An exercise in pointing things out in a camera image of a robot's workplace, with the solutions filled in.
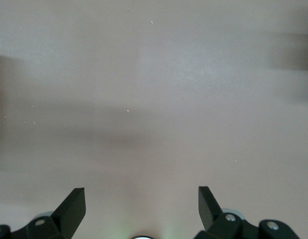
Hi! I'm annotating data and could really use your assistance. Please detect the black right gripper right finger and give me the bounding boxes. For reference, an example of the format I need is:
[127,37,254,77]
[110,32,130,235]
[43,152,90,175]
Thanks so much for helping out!
[193,186,301,239]

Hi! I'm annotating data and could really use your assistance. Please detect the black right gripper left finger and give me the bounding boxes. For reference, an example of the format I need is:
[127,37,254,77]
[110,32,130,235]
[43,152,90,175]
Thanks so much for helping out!
[0,188,87,239]

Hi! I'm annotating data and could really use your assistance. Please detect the brown table mat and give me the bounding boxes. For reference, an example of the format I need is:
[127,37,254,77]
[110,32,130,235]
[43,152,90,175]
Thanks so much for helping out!
[0,0,308,239]

